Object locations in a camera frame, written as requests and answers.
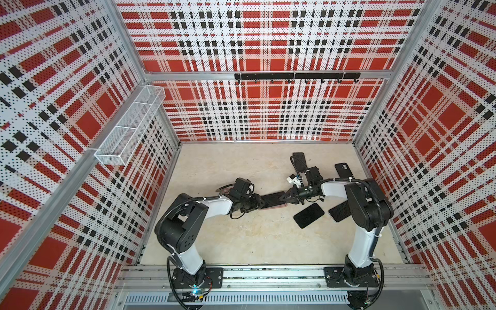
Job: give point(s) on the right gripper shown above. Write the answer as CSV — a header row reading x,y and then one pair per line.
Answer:
x,y
294,197

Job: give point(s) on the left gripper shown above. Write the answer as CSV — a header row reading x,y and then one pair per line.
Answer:
x,y
256,205

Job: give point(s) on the black phone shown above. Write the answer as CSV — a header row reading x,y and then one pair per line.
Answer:
x,y
298,160
272,199
308,215

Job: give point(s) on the pink case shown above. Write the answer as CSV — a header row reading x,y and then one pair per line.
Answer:
x,y
276,207

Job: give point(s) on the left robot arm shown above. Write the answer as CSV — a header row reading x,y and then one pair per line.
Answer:
x,y
177,230

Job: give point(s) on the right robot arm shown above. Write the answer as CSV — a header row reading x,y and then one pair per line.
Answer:
x,y
365,203

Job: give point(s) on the black textured phone case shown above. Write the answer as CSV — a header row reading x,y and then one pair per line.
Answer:
x,y
340,212

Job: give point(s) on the black phone case far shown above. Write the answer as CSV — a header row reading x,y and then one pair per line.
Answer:
x,y
344,170

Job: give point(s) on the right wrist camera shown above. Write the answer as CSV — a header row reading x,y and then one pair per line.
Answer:
x,y
295,180

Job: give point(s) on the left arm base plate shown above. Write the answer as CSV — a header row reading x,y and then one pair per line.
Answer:
x,y
210,277

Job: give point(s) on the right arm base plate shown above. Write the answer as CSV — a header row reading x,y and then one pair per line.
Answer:
x,y
350,277

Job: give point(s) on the black hook rail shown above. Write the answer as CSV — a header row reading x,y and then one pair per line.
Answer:
x,y
339,76

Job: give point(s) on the white wire mesh basket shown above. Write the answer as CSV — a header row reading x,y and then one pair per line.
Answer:
x,y
123,140

